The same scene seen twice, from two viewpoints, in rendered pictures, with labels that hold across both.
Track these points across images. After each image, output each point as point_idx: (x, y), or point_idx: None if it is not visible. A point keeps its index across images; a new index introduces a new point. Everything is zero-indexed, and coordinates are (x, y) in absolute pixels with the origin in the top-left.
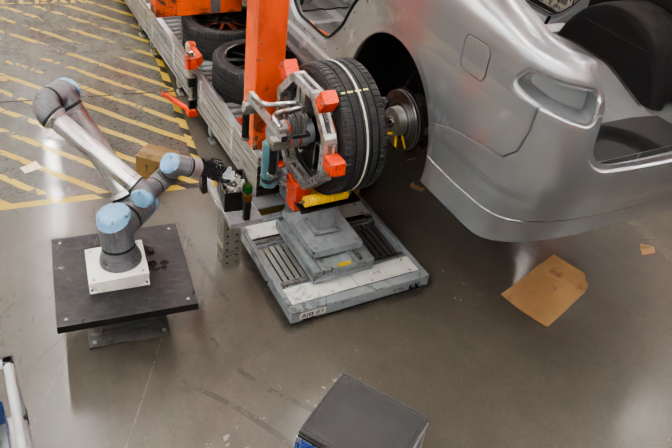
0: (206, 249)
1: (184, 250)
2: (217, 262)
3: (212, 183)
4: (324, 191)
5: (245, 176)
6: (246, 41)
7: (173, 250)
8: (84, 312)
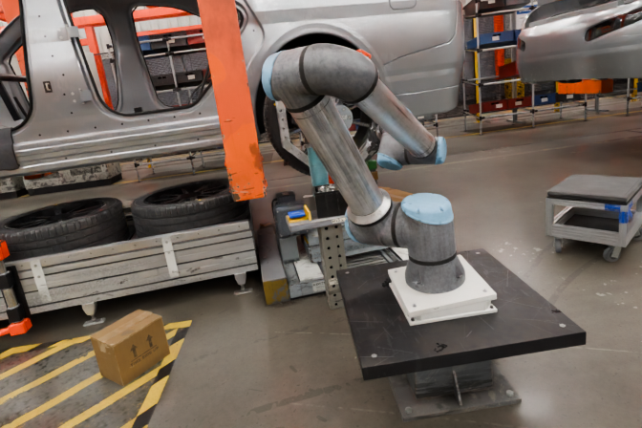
0: (317, 317)
1: (314, 332)
2: (342, 309)
3: (304, 221)
4: (367, 158)
5: (328, 184)
6: (215, 79)
7: (392, 267)
8: (538, 311)
